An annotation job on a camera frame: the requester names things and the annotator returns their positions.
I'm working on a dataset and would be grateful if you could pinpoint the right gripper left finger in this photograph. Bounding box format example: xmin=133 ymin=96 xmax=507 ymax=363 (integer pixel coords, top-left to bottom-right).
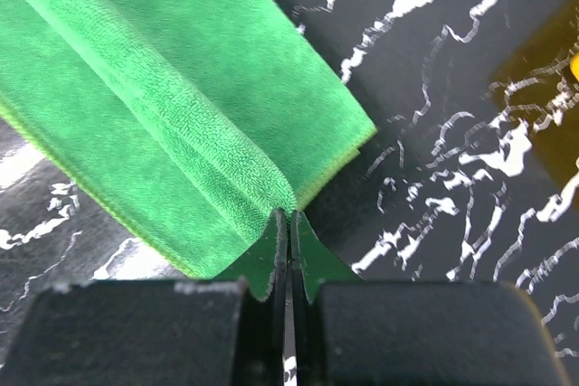
xmin=215 ymin=209 xmax=288 ymax=385

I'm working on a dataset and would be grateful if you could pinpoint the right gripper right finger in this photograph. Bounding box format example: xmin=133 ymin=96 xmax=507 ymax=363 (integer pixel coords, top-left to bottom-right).
xmin=289 ymin=211 xmax=361 ymax=385

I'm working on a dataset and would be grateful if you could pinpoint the green microfiber towel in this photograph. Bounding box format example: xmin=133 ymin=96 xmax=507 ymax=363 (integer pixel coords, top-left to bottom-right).
xmin=1 ymin=0 xmax=375 ymax=278

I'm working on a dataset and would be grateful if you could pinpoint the yellow plastic tray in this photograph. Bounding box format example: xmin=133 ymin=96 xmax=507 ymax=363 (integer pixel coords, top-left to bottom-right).
xmin=569 ymin=52 xmax=579 ymax=81

